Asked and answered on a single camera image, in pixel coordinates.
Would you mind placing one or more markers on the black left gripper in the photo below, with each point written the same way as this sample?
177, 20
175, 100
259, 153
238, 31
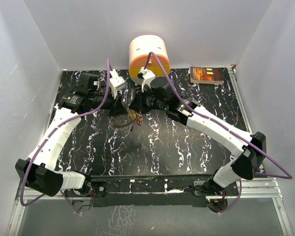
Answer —
117, 108

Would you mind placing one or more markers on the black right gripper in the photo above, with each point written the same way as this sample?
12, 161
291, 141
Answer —
138, 103

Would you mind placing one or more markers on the yellow key tag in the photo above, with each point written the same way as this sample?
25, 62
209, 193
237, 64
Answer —
132, 114

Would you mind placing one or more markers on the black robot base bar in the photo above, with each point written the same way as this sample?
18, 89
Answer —
159, 190

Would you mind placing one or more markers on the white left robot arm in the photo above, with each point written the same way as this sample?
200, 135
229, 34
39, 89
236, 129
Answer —
38, 170

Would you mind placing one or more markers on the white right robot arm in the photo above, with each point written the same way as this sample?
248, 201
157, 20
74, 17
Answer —
156, 94

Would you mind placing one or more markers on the round three-drawer mini cabinet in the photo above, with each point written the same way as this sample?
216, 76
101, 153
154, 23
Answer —
139, 49

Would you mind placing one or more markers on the orange brown book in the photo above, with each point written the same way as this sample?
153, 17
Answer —
206, 75

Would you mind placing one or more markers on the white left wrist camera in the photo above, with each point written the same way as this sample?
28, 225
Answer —
116, 83

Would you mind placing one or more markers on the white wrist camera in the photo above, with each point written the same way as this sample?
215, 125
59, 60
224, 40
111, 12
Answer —
116, 83
145, 77

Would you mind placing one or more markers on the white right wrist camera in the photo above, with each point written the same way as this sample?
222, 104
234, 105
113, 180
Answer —
145, 77

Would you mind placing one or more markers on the aluminium frame rail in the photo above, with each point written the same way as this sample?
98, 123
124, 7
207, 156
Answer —
232, 75

